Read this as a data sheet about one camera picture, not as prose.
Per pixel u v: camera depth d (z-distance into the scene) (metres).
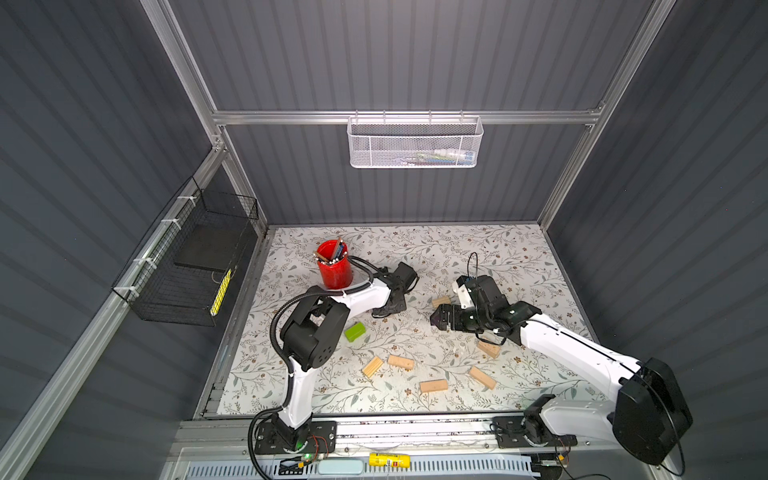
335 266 0.90
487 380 0.82
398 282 0.79
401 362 0.85
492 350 0.86
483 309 0.63
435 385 0.82
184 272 0.73
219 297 0.67
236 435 0.75
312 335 0.52
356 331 0.90
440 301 0.99
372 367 0.84
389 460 0.69
